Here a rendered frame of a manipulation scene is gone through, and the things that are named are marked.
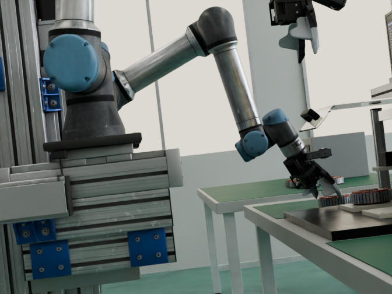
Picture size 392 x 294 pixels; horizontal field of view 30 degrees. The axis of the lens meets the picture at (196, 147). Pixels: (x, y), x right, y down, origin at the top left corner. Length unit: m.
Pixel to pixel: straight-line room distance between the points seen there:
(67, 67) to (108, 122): 0.20
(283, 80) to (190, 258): 1.80
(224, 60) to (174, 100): 4.32
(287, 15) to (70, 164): 0.60
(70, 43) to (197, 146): 4.97
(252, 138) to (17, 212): 0.85
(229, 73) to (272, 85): 4.41
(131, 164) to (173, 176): 0.10
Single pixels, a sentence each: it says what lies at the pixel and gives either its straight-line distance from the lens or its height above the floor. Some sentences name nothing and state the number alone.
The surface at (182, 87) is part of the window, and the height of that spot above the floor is 1.60.
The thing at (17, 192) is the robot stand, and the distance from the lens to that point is 1.61.
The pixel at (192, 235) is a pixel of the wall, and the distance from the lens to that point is 6.55.
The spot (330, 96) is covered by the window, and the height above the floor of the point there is 1.38.
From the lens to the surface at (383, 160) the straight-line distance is 2.12.
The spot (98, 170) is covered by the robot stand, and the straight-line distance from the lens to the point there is 1.71.
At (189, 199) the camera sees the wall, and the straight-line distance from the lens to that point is 6.53.
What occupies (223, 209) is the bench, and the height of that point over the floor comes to 0.72.
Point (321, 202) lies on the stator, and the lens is 2.45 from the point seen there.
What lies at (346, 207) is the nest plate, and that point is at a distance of 2.09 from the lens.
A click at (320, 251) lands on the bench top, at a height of 0.74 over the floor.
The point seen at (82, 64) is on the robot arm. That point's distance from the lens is 1.59.
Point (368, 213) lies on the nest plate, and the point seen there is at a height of 0.78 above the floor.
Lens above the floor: 0.96
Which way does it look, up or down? 1 degrees up
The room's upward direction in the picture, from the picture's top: 7 degrees counter-clockwise
